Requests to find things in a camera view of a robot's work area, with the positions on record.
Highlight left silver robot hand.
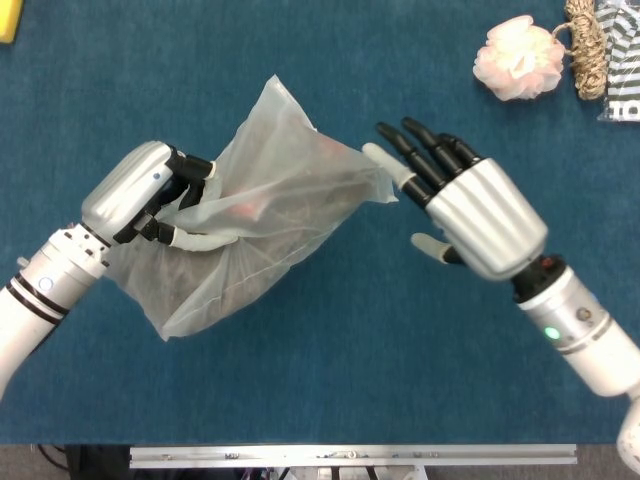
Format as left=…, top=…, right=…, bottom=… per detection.
left=80, top=140, right=236, bottom=254

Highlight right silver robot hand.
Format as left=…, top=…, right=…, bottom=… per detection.
left=360, top=117, right=550, bottom=283

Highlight translucent plastic bag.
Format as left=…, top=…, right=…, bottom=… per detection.
left=103, top=74, right=400, bottom=343

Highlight striped fabric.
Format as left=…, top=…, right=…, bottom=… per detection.
left=594, top=0, right=640, bottom=124

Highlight pink mesh bath pouf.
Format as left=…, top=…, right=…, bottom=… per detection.
left=473, top=15, right=567, bottom=102

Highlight blue felt table surface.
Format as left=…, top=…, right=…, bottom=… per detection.
left=0, top=0, right=640, bottom=446

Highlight yellow sponge block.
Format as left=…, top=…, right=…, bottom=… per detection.
left=0, top=0, right=25, bottom=45

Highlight coiled braided rope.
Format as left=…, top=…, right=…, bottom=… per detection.
left=552, top=0, right=610, bottom=102

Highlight black floor cables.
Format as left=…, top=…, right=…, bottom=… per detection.
left=37, top=443, right=132, bottom=480

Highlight aluminium rail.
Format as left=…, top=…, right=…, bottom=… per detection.
left=129, top=444, right=577, bottom=470

